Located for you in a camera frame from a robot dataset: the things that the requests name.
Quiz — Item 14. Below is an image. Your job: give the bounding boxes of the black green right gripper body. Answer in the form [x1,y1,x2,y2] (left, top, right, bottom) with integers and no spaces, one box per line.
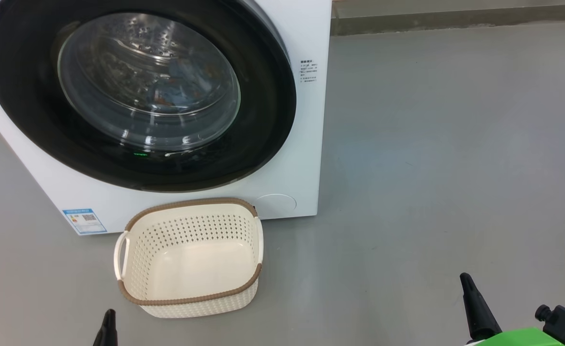
[465,304,565,346]

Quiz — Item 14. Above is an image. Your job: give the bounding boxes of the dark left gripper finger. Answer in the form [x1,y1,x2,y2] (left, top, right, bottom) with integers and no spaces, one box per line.
[93,309,118,346]

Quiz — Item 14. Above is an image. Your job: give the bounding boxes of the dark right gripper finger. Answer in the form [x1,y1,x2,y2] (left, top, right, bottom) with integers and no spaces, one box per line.
[459,272,503,343]

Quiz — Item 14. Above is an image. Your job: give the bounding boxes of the black round glass washer door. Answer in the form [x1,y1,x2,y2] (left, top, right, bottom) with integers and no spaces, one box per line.
[0,0,297,193]

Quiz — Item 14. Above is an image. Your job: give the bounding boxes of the blue bear-print garment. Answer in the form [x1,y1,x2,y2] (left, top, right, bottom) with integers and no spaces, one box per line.
[155,62,216,109]

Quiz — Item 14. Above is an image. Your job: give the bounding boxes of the cream perforated laundry basket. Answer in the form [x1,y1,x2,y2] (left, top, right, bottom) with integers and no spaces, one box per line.
[113,197,264,319]

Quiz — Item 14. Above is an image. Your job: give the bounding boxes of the white front-load washing machine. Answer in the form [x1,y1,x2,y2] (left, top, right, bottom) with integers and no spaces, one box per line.
[0,0,332,236]

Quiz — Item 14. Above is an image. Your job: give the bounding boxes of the blue energy label sticker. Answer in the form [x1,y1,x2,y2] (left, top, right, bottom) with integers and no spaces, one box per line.
[62,208,108,235]

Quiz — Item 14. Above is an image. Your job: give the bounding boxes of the round white filter cover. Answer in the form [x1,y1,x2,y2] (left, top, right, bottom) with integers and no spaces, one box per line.
[255,194,296,215]

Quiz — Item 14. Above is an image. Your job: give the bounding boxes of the small printed text label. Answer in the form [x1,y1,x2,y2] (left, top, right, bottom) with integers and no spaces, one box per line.
[300,60,319,83]

